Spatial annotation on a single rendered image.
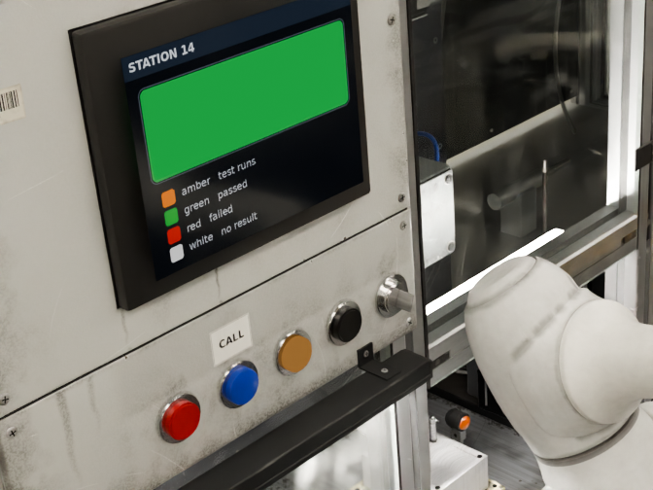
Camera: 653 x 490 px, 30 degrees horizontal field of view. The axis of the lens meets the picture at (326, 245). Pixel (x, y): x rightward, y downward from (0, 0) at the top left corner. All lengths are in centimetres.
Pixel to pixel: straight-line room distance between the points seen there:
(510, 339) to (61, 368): 37
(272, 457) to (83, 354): 19
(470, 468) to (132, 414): 69
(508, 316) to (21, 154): 42
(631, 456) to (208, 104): 48
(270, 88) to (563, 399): 35
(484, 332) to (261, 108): 28
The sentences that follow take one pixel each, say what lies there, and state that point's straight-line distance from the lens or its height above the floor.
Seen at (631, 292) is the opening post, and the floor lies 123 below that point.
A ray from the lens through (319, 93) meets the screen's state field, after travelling 92.
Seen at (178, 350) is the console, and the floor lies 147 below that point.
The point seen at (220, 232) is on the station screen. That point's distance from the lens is 88.
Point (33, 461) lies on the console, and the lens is 87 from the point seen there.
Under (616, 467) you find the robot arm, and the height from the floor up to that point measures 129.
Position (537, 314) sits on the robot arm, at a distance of 101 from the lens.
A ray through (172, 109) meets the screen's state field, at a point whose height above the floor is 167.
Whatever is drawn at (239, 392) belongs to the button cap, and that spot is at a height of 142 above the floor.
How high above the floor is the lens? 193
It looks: 26 degrees down
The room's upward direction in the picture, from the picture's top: 5 degrees counter-clockwise
